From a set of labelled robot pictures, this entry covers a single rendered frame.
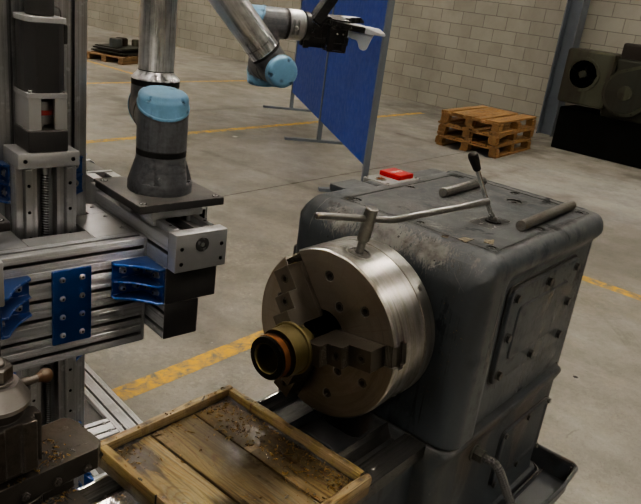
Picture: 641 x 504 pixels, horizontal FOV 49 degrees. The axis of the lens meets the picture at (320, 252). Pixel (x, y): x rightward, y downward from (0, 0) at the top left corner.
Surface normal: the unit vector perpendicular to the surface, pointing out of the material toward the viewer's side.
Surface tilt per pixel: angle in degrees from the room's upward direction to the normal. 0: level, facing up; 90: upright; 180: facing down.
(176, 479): 0
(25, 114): 90
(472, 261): 41
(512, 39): 90
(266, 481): 0
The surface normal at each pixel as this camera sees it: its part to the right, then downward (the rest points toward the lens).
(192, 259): 0.66, 0.34
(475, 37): -0.64, 0.19
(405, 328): 0.74, -0.07
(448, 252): -0.33, -0.57
